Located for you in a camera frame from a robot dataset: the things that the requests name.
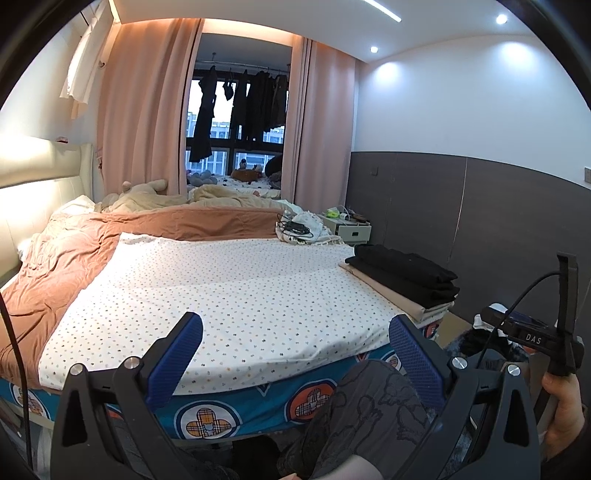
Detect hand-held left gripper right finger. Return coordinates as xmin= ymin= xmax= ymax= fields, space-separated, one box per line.
xmin=389 ymin=314 xmax=541 ymax=480

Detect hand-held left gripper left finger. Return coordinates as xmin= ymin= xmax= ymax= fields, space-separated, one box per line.
xmin=48 ymin=311 xmax=204 ymax=480

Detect folded black clothes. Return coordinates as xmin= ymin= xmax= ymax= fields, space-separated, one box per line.
xmin=345 ymin=256 xmax=460 ymax=310

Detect hanging dark clothes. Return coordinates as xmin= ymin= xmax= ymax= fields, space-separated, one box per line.
xmin=189 ymin=66 xmax=289 ymax=162

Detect person's right hand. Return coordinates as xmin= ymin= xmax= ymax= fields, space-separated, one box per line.
xmin=545 ymin=375 xmax=583 ymax=448

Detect dark cloth pile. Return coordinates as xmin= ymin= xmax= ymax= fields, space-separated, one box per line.
xmin=455 ymin=325 xmax=527 ymax=358

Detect person's leg in grey pants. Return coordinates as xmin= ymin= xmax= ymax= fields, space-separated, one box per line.
xmin=277 ymin=360 xmax=444 ymax=480

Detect white floral bed sheet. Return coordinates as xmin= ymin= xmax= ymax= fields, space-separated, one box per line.
xmin=39 ymin=232 xmax=419 ymax=395

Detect white crumpled cloth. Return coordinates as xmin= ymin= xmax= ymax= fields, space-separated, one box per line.
xmin=473 ymin=303 xmax=506 ymax=330

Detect folded beige cloth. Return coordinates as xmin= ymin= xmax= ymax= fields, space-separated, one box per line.
xmin=338 ymin=261 xmax=455 ymax=324

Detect bed with blue patterned cover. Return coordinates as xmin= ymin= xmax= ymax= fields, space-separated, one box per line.
xmin=0 ymin=136 xmax=444 ymax=444

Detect orange blanket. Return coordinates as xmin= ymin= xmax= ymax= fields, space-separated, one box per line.
xmin=0 ymin=205 xmax=289 ymax=384

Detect white nightstand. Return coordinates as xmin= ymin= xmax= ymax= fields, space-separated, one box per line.
xmin=321 ymin=215 xmax=371 ymax=245

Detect white fringed cloth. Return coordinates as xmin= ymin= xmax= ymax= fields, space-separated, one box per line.
xmin=276 ymin=210 xmax=345 ymax=246

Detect beige comforter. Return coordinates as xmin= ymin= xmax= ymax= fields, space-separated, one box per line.
xmin=187 ymin=185 xmax=289 ymax=210

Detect beige plush toy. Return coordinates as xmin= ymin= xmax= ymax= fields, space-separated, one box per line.
xmin=102 ymin=179 xmax=168 ymax=212

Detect white pillow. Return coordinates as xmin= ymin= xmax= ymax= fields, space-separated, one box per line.
xmin=51 ymin=194 xmax=95 ymax=217

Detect brown plush toy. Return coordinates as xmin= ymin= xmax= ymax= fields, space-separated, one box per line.
xmin=231 ymin=159 xmax=262 ymax=182

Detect cream padded headboard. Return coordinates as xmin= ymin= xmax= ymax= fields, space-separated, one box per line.
xmin=0 ymin=135 xmax=95 ymax=289

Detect pink curtain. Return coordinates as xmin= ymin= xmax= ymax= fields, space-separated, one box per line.
xmin=96 ymin=18 xmax=204 ymax=197
xmin=281 ymin=37 xmax=358 ymax=217

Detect white hanging garment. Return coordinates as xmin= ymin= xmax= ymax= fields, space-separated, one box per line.
xmin=59 ymin=9 xmax=109 ymax=121

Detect linear ceiling light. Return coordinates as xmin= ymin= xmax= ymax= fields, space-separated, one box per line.
xmin=364 ymin=0 xmax=402 ymax=22

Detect black cable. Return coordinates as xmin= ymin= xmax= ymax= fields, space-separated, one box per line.
xmin=475 ymin=271 xmax=561 ymax=367
xmin=0 ymin=291 xmax=34 ymax=469

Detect black charger with cable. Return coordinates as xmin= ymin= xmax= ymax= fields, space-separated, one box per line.
xmin=278 ymin=215 xmax=311 ymax=235

